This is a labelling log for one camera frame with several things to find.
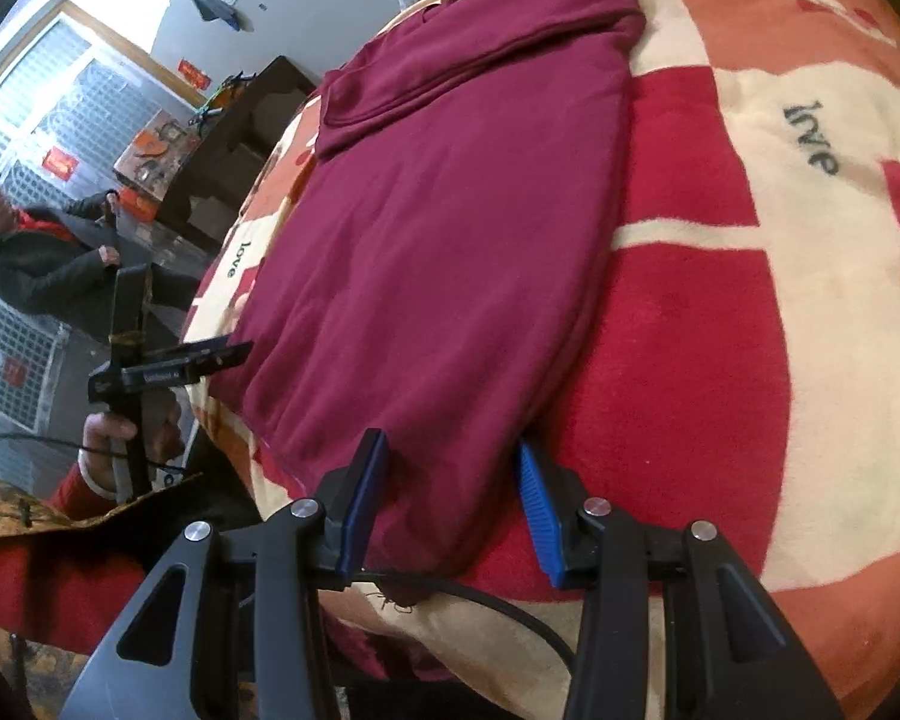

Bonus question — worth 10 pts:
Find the black cable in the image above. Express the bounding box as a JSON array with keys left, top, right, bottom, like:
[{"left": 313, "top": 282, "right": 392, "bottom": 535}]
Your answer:
[{"left": 351, "top": 568, "right": 578, "bottom": 680}]

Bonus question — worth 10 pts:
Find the maroon sweater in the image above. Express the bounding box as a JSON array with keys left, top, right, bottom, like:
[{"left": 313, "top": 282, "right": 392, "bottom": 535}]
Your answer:
[{"left": 206, "top": 0, "right": 650, "bottom": 593}]

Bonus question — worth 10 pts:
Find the red and cream printed blanket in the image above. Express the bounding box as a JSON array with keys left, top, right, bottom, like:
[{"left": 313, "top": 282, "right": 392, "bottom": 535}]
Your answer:
[{"left": 181, "top": 0, "right": 900, "bottom": 720}]

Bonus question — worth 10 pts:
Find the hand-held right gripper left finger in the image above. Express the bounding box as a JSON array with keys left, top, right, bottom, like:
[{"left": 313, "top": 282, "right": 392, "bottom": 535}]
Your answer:
[{"left": 60, "top": 429, "right": 390, "bottom": 720}]

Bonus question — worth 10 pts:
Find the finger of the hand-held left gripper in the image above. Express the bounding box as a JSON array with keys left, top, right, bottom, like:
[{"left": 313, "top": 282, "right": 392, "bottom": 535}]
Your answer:
[
  {"left": 191, "top": 341, "right": 256, "bottom": 379},
  {"left": 166, "top": 337, "right": 230, "bottom": 359}
]

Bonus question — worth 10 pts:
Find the person's left forearm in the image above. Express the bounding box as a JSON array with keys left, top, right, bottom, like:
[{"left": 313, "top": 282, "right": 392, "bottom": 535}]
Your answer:
[{"left": 43, "top": 461, "right": 122, "bottom": 523}]

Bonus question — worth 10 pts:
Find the window with wooden frame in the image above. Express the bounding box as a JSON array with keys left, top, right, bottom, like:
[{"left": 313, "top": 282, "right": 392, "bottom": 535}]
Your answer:
[{"left": 0, "top": 4, "right": 205, "bottom": 421}]

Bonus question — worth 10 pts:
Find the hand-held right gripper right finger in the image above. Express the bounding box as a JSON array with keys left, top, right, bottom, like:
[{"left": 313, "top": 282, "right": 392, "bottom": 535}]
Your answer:
[{"left": 515, "top": 440, "right": 845, "bottom": 720}]

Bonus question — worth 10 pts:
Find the dark wooden shelf unit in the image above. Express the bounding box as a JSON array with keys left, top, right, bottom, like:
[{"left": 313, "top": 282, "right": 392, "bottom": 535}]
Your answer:
[{"left": 156, "top": 55, "right": 325, "bottom": 250}]

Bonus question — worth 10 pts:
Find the orange cardboard box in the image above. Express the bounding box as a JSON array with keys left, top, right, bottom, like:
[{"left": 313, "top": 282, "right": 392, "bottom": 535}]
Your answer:
[{"left": 112, "top": 108, "right": 190, "bottom": 192}]

